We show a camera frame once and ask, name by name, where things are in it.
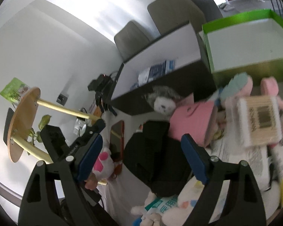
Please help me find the round wooden side table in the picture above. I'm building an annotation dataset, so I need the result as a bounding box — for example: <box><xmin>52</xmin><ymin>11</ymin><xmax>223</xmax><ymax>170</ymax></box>
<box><xmin>7</xmin><ymin>87</ymin><xmax>100</xmax><ymax>164</ymax></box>

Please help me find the far grey chair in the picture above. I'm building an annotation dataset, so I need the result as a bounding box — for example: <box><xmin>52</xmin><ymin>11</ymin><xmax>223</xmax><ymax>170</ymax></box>
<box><xmin>147</xmin><ymin>0</ymin><xmax>207</xmax><ymax>36</ymax></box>

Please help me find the near grey chair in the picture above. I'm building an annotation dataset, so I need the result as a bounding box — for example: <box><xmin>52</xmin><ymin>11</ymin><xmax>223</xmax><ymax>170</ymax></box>
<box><xmin>114</xmin><ymin>21</ymin><xmax>152</xmax><ymax>62</ymax></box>

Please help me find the green snack packet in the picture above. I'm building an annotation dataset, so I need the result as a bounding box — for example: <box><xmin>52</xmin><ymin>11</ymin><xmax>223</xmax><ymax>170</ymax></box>
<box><xmin>141</xmin><ymin>191</ymin><xmax>178</xmax><ymax>219</ymax></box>

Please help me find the pink plush toy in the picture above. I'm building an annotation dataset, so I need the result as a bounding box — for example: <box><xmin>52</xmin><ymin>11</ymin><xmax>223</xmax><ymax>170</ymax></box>
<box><xmin>169</xmin><ymin>101</ymin><xmax>218</xmax><ymax>147</ymax></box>

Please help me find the green picture book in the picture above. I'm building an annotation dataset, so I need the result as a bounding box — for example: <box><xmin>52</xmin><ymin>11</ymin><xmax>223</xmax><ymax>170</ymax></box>
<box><xmin>0</xmin><ymin>78</ymin><xmax>30</xmax><ymax>106</ymax></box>

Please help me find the black pouch bag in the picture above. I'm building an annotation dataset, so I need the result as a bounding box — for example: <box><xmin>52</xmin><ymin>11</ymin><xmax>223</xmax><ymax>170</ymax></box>
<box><xmin>123</xmin><ymin>120</ymin><xmax>192</xmax><ymax>197</ymax></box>

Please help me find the green white storage box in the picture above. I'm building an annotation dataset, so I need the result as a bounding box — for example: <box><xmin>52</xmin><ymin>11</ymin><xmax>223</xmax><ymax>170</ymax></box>
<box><xmin>202</xmin><ymin>9</ymin><xmax>283</xmax><ymax>87</ymax></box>

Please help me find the grey wall socket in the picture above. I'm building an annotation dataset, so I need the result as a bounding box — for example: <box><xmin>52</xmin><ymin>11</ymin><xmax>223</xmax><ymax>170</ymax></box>
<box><xmin>56</xmin><ymin>94</ymin><xmax>68</xmax><ymax>106</ymax></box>

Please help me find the grey white plush toy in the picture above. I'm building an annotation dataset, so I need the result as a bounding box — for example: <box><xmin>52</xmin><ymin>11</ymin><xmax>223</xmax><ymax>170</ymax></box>
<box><xmin>145</xmin><ymin>86</ymin><xmax>183</xmax><ymax>117</ymax></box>

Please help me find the blue white booklet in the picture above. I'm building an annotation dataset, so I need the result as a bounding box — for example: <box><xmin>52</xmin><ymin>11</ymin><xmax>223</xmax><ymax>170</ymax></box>
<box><xmin>130</xmin><ymin>60</ymin><xmax>176</xmax><ymax>90</ymax></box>

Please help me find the white paper manual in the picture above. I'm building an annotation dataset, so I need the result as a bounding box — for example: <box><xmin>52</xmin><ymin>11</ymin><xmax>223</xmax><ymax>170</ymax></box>
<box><xmin>211</xmin><ymin>135</ymin><xmax>272</xmax><ymax>191</ymax></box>

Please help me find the green potted plant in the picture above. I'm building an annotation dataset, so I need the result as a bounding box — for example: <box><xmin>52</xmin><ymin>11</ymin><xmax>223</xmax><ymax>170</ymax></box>
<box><xmin>29</xmin><ymin>115</ymin><xmax>52</xmax><ymax>146</ymax></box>

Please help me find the white pink plush rabbit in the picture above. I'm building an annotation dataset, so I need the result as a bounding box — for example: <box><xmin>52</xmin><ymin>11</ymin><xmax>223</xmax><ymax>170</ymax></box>
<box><xmin>85</xmin><ymin>147</ymin><xmax>114</xmax><ymax>190</ymax></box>

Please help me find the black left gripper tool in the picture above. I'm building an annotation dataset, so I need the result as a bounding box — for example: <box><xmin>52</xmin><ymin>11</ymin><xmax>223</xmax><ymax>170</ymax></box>
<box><xmin>40</xmin><ymin>119</ymin><xmax>106</xmax><ymax>169</ymax></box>

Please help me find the black white storage box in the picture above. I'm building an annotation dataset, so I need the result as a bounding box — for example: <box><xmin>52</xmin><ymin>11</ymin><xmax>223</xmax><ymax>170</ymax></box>
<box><xmin>108</xmin><ymin>21</ymin><xmax>216</xmax><ymax>115</ymax></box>

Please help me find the red case smartphone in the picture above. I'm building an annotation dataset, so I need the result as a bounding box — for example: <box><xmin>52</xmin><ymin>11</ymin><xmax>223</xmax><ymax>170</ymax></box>
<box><xmin>109</xmin><ymin>120</ymin><xmax>125</xmax><ymax>178</ymax></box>

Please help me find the grey chair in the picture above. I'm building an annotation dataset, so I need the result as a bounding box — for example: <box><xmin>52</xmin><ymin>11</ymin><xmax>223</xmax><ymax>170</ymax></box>
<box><xmin>147</xmin><ymin>0</ymin><xmax>207</xmax><ymax>36</ymax></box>
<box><xmin>114</xmin><ymin>21</ymin><xmax>152</xmax><ymax>62</ymax></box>

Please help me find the black camera on tripod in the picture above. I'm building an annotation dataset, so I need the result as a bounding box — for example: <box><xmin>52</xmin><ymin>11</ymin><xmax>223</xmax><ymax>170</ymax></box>
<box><xmin>87</xmin><ymin>74</ymin><xmax>118</xmax><ymax>116</ymax></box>

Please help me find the cotton swab box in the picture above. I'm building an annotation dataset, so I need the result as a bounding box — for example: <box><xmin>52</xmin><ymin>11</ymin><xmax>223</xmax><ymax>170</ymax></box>
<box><xmin>237</xmin><ymin>95</ymin><xmax>283</xmax><ymax>148</ymax></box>

